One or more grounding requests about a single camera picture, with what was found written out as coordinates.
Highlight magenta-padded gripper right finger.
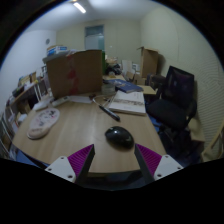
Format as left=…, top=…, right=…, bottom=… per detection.
left=134, top=143, right=184, bottom=185

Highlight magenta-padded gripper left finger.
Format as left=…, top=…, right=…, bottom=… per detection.
left=44, top=143, right=96, bottom=185

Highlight black computer mouse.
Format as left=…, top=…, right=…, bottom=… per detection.
left=104, top=125, right=135, bottom=149

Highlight round cartoon print mouse pad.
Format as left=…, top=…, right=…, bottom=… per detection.
left=26, top=107, right=61, bottom=140

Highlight black office chair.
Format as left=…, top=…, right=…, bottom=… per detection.
left=146, top=65, right=198, bottom=158

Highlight white paper sheet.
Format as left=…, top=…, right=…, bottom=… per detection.
left=68, top=95, right=93, bottom=104

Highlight black marker pen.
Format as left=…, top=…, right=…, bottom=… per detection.
left=98, top=104, right=121, bottom=122

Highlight white book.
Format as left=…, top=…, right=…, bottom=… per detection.
left=108, top=89, right=148, bottom=117

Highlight cluttered shelf unit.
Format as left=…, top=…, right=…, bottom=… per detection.
left=0, top=69, right=51, bottom=161

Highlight blue book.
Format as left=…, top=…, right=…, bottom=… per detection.
left=111, top=78, right=144, bottom=94

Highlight clear plastic container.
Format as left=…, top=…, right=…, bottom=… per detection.
left=100, top=81, right=117, bottom=96

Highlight large brown cardboard box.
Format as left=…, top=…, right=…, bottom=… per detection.
left=45, top=49, right=104, bottom=100

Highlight tall open cardboard box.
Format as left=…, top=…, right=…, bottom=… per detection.
left=136, top=46, right=160, bottom=79

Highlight blue and white cabinet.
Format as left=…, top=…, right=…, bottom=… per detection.
left=46, top=44, right=69, bottom=56

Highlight door with window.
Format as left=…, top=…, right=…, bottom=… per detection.
left=84, top=24, right=106, bottom=52

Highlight ceiling tube light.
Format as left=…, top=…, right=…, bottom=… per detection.
left=72, top=1, right=87, bottom=15

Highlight white cable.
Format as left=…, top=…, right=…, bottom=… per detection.
left=92, top=94, right=116, bottom=109

